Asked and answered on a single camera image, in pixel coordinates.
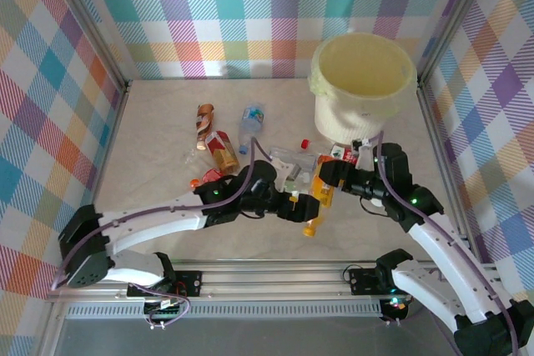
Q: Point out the yellow orange juice bottle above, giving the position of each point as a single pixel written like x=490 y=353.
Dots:
x=322 y=189

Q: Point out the red white label water bottle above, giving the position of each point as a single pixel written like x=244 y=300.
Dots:
x=336 y=151

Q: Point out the large clear plastic bottle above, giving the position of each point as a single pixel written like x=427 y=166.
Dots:
x=308 y=161

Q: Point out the red bottle cap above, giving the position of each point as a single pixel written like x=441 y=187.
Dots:
x=306 y=143

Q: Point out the brown label plastic bottle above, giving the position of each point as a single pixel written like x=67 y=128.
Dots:
x=204 y=120

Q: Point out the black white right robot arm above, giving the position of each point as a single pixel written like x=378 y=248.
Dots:
x=438 y=247

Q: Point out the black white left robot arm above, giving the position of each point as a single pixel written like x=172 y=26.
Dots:
x=167 y=222

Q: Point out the cream ribbed plastic bin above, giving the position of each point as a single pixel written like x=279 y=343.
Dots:
x=346 y=122

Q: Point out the clear bottle blue cap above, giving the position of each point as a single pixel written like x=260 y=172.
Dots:
x=251 y=120

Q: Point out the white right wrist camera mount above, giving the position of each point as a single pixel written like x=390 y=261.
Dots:
x=364 y=144

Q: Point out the aluminium side rail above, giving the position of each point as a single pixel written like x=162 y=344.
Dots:
x=439 y=143
x=109 y=143

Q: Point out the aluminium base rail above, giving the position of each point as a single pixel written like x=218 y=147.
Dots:
x=271 y=279

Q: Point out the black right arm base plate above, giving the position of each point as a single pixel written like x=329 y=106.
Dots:
x=361 y=281

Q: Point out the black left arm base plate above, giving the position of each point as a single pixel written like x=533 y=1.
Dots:
x=189 y=283

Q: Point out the aluminium frame post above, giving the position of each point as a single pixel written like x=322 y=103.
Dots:
x=94 y=26
x=456 y=18

